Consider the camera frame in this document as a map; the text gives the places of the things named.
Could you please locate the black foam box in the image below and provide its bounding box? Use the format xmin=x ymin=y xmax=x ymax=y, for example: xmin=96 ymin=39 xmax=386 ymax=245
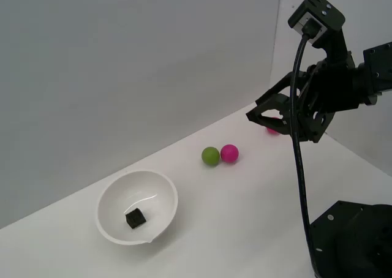
xmin=124 ymin=208 xmax=146 ymax=230

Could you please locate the green ball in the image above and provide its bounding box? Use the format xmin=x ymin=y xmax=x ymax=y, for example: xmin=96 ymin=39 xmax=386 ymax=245
xmin=201 ymin=146 xmax=221 ymax=167

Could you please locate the pink ball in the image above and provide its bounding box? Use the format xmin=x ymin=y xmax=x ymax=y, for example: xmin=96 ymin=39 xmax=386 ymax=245
xmin=220 ymin=143 xmax=239 ymax=164
xmin=265 ymin=117 xmax=281 ymax=136

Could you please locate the black camera cable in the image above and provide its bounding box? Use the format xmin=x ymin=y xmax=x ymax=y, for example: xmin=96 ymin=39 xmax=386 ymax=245
xmin=290 ymin=20 xmax=325 ymax=269

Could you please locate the white bowl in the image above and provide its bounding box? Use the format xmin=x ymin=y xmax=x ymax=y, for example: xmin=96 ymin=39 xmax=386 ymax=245
xmin=95 ymin=170 xmax=179 ymax=246

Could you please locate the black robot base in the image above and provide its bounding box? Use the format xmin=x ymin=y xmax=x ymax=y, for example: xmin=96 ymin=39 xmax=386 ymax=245
xmin=309 ymin=200 xmax=392 ymax=278

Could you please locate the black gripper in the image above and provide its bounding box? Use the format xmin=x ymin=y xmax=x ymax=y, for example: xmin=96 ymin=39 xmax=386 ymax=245
xmin=246 ymin=50 xmax=364 ymax=145

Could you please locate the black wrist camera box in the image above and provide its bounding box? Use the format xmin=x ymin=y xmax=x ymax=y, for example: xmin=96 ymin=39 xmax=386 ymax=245
xmin=287 ymin=0 xmax=346 ymax=48

